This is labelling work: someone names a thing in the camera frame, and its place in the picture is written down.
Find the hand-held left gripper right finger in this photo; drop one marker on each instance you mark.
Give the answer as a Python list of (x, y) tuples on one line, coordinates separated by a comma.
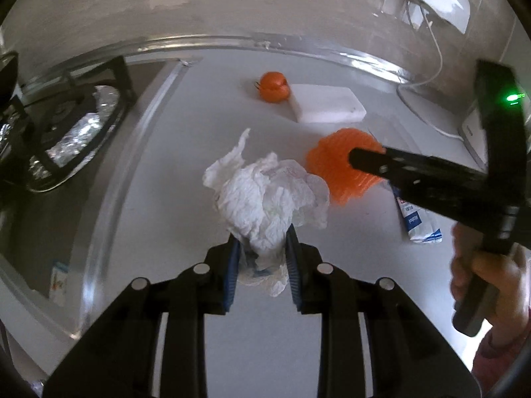
[(292, 273)]

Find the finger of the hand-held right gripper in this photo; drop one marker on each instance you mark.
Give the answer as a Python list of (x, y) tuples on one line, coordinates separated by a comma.
[(415, 178)]

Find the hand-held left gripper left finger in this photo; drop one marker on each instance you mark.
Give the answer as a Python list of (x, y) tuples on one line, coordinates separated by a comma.
[(231, 273)]

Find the white tissue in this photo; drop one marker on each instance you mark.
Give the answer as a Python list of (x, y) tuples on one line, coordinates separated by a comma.
[(261, 199)]

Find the orange foam fruit net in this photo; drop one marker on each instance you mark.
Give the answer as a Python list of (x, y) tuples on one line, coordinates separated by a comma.
[(332, 166)]

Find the person's right forearm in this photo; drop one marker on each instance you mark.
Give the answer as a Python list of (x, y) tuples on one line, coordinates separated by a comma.
[(493, 365)]

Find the person's right hand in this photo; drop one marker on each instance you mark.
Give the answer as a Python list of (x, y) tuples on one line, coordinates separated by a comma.
[(506, 282)]

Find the white electric kettle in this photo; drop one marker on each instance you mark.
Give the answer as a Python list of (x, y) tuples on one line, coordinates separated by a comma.
[(473, 137)]

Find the blue and white milk carton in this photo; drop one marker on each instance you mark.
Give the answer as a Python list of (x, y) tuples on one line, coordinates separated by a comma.
[(419, 224)]

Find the white sponge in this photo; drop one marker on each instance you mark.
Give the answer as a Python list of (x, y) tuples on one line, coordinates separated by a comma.
[(327, 103)]

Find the small orange tomato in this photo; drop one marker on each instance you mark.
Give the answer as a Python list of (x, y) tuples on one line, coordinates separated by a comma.
[(273, 87)]

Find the gas stove burner with foil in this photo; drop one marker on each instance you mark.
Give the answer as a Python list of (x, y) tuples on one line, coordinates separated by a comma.
[(79, 132)]

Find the aluminium foil burner liner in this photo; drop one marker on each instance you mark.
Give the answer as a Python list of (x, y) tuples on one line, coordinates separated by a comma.
[(8, 137)]

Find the black wok with lid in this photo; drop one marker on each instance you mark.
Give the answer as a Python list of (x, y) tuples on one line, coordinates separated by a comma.
[(8, 74)]

